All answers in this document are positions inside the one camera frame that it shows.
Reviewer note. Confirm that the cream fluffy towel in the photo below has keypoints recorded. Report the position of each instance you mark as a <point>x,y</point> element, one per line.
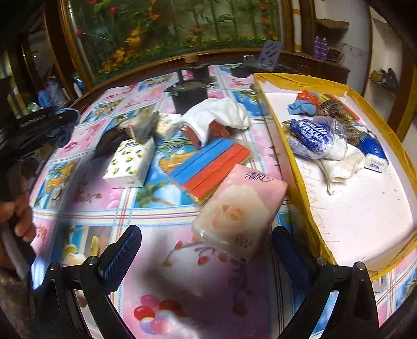
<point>342,168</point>

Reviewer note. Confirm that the artificial flower display case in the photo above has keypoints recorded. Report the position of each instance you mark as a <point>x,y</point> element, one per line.
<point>179,29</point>

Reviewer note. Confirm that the grey foil packet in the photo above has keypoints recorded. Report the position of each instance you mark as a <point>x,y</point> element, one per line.
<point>140,126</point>

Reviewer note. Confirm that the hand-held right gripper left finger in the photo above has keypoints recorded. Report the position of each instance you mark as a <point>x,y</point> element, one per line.
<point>125,251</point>

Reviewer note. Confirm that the orange mesh scrubber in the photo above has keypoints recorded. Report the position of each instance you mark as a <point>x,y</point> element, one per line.
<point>306,96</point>

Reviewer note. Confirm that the dark jar with wooden lid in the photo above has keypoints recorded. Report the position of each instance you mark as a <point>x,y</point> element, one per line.
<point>194,66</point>

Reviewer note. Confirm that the purple phone stand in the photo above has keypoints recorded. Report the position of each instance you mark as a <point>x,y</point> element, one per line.
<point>270,52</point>

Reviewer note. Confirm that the white spray bottle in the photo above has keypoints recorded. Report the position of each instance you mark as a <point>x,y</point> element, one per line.
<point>76,90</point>

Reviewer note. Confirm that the small white tissue pack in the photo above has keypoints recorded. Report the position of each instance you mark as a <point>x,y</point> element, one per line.
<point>166,127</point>

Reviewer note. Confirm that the brown knitted cloth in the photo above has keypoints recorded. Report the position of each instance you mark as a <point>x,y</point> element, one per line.
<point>350,130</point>

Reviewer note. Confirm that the thin white cloth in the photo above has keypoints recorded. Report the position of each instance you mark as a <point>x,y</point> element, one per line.
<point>215,112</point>

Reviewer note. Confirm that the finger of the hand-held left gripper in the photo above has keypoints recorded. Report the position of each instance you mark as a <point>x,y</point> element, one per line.
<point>50,125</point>

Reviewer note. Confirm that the person's left hand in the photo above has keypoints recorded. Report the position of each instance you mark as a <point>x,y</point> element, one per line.
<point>24,215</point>

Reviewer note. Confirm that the blue water bottle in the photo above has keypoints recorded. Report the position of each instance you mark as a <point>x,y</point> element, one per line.
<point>52,94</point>

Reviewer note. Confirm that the orange packet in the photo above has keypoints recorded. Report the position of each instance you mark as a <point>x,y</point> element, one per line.
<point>223,129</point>

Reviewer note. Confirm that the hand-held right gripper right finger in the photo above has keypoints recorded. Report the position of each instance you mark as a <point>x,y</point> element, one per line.
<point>290,254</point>

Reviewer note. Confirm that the white foam box yellow tape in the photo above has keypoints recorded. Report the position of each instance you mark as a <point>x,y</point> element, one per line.
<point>358,208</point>

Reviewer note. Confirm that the pink rose tissue pack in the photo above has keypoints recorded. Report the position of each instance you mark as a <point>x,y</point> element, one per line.
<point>237,212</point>

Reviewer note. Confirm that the light blue small towel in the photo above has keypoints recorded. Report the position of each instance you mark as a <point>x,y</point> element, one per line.
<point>71,125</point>

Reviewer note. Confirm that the black device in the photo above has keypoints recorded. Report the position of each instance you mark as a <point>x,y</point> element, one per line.
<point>247,69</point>

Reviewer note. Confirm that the lemon print tissue pack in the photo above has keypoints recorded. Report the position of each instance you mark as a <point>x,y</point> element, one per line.
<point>130,163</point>

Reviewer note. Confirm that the blue microfibre cloth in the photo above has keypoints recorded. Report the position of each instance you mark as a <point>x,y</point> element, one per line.
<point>301,107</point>

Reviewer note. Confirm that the black cylinder container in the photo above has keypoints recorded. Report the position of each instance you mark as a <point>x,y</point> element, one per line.
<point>189,96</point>

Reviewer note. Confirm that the blue and orange sponge pack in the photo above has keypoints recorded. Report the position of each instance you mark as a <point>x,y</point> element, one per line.
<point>211,166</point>

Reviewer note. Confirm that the blue and white tissue pack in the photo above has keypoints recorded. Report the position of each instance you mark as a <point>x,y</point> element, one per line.
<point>374,153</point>

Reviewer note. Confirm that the white wall shelf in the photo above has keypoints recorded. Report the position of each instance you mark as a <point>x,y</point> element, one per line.
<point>384,58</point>

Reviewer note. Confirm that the purple bottle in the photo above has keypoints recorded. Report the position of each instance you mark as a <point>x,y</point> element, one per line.
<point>324,49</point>
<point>316,48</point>

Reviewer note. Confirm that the dark items on shelf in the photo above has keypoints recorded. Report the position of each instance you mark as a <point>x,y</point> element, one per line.
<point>386,79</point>

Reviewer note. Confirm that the clear bag of tissue packs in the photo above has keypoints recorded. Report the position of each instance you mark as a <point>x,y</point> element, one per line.
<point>312,137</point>

